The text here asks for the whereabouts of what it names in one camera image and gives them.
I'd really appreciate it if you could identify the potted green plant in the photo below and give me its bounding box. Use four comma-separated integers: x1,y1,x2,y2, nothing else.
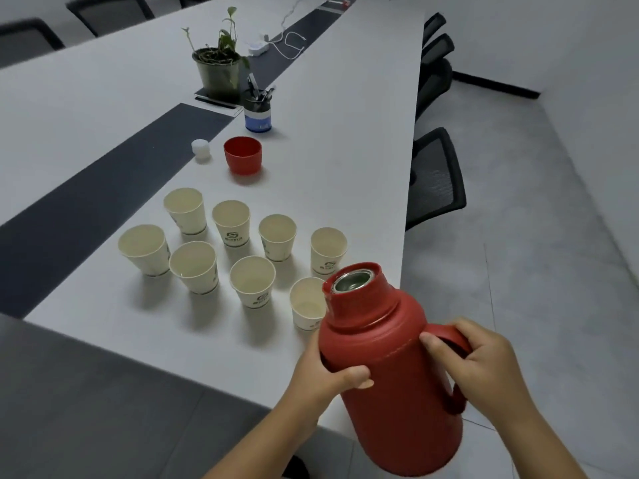
181,7,250,102

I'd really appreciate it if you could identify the white conference table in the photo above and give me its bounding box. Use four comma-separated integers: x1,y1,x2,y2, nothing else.
0,0,425,442

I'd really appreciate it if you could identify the white charging cable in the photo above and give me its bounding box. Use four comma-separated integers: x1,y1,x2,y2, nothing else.
269,30,306,61

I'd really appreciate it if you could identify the black mesh pen holder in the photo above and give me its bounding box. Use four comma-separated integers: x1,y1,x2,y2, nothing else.
243,96,273,134

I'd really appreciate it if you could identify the red thermos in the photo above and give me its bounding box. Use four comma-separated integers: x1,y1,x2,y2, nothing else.
318,261,474,478

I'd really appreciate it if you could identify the white power strip cord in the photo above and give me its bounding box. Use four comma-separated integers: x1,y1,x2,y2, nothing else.
279,0,310,41

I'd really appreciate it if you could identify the person's left forearm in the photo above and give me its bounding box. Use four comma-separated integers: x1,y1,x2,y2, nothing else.
202,403,325,479

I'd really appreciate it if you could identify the person's left hand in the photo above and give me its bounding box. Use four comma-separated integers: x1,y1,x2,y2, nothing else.
282,329,375,424

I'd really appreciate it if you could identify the white paper cup blue print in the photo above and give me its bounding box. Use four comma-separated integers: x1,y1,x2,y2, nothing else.
229,255,277,309
163,188,208,236
258,214,298,263
168,240,220,295
310,227,348,277
117,224,172,277
211,200,252,248

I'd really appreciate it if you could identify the red thermos lid cup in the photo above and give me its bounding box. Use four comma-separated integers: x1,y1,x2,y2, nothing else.
223,136,263,176

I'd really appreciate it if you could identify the person's right hand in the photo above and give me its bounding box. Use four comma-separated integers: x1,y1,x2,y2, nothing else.
419,317,535,427

